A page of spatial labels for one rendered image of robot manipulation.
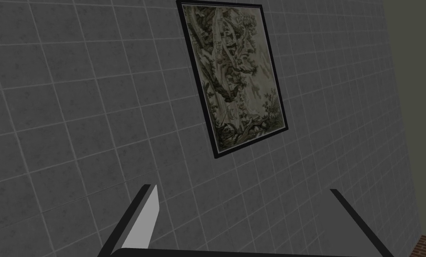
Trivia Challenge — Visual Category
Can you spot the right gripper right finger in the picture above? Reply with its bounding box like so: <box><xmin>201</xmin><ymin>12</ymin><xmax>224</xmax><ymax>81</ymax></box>
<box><xmin>320</xmin><ymin>189</ymin><xmax>394</xmax><ymax>257</ymax></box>

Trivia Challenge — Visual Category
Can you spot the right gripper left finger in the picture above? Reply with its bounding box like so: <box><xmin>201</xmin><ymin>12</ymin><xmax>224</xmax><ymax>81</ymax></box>
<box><xmin>97</xmin><ymin>184</ymin><xmax>160</xmax><ymax>257</ymax></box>

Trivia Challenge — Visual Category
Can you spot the black framed landscape picture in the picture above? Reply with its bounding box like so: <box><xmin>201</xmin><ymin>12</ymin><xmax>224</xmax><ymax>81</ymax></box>
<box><xmin>176</xmin><ymin>0</ymin><xmax>289</xmax><ymax>159</ymax></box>

